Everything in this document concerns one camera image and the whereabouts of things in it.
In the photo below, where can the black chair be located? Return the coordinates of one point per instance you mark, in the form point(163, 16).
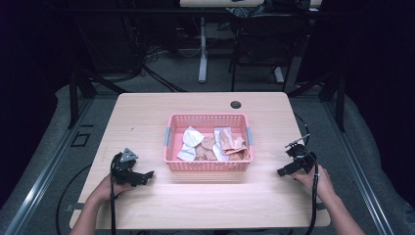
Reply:
point(261, 36)

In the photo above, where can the pink plastic basket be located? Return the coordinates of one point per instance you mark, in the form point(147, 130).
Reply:
point(208, 166)

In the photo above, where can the large beige cloth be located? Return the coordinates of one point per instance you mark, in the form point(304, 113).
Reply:
point(233, 143)

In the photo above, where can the small beige cloth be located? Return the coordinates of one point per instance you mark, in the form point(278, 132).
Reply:
point(206, 150)

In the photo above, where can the white folded cloth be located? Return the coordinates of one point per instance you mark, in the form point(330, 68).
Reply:
point(191, 138)

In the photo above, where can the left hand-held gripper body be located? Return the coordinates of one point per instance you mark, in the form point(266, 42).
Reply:
point(122, 169)

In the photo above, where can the light background desk top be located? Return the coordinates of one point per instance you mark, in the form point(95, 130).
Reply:
point(221, 3)

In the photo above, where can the white desk leg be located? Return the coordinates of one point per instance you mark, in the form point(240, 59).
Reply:
point(203, 52)

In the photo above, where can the person's right hand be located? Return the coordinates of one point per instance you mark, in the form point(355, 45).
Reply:
point(321, 182)

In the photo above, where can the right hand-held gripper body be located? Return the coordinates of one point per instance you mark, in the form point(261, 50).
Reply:
point(301, 156)

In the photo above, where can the narrow white cloth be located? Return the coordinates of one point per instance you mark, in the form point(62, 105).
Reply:
point(217, 147)

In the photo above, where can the black metal stand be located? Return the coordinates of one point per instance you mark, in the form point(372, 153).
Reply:
point(339, 98)
point(74, 94)

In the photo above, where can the person's left hand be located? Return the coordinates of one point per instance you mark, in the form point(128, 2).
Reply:
point(107, 191)

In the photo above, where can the metal floor rail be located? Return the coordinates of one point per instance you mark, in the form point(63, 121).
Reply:
point(39, 182)
point(355, 169)

